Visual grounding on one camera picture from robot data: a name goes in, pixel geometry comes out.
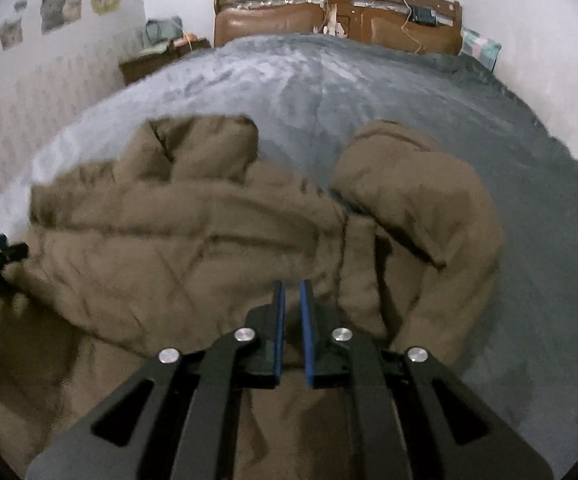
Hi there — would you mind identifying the grey bed blanket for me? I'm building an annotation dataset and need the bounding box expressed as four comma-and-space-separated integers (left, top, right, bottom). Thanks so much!
0, 32, 578, 480

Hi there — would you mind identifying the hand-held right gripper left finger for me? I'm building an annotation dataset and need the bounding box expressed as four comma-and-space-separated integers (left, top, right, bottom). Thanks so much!
26, 280, 286, 480

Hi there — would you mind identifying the brown puffer jacket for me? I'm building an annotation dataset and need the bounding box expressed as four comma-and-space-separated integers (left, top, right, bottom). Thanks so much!
0, 115, 504, 480

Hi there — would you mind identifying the checkered pillow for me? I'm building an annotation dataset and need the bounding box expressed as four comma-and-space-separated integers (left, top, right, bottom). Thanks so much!
459, 27, 503, 74

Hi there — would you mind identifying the green folded cloth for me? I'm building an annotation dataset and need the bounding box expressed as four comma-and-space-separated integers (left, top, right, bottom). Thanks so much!
141, 16, 186, 55

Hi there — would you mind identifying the small black device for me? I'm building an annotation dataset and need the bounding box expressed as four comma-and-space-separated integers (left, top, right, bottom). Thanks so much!
408, 5, 439, 26

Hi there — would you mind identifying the two cats wall sticker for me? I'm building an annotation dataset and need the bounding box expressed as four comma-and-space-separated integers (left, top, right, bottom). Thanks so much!
40, 0, 83, 34

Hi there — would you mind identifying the wooden nightstand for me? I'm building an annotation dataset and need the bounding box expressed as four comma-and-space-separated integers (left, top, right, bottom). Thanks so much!
119, 37, 215, 87

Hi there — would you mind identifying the tabby kitten wall sticker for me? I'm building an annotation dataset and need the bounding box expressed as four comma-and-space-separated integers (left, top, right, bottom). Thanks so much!
0, 17, 24, 51

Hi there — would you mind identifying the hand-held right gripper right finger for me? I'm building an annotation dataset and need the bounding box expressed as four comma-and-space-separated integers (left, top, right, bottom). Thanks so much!
299, 280, 553, 480

